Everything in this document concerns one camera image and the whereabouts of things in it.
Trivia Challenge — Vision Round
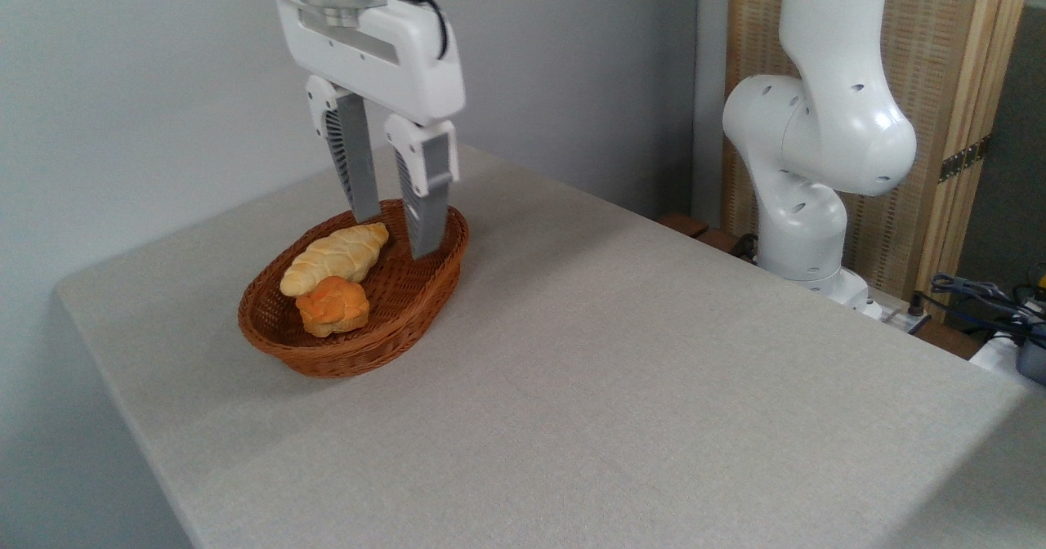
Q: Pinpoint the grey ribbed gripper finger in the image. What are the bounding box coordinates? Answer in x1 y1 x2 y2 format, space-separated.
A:
306 75 383 223
384 114 459 261

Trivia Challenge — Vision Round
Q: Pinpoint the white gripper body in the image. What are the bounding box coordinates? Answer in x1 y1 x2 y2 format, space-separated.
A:
274 0 467 127

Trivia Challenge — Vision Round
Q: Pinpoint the braided golden bread loaf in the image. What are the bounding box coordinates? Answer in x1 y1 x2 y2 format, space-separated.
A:
279 222 391 298

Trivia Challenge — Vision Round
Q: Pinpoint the brown wicker basket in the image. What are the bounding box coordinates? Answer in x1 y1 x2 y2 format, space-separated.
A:
238 199 471 379

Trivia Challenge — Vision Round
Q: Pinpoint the round orange bread bun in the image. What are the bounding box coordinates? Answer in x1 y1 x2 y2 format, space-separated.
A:
295 276 371 338

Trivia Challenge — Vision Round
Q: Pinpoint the brown wooden block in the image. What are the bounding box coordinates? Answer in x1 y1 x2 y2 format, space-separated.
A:
695 229 743 256

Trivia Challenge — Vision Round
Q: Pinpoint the white power strip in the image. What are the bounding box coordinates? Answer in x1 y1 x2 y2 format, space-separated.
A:
866 302 934 334

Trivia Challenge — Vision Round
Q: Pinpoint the wooden woven folding screen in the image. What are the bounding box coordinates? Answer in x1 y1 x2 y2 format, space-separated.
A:
723 0 1035 322

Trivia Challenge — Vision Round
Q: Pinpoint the dark metal screen hinge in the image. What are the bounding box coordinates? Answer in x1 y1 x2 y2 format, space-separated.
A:
938 135 992 184

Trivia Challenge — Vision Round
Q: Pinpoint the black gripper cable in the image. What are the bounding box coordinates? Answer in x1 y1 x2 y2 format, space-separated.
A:
378 0 449 61

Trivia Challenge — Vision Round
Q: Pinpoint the blue grey cable bundle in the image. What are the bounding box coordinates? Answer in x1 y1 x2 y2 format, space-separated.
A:
930 273 1046 347

